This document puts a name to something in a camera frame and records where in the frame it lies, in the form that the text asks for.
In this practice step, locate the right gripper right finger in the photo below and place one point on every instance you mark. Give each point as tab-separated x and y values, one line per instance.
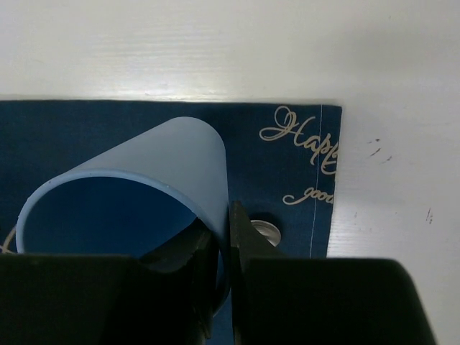
278	299

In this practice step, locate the light blue plastic cup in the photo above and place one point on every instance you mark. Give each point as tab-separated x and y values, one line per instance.
134	197

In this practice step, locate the dark blue cloth placemat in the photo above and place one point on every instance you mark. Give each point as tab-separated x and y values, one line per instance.
280	159

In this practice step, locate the metal spoon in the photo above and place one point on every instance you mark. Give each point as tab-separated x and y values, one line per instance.
268	230

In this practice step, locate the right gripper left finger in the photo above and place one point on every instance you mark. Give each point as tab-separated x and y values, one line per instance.
165	297

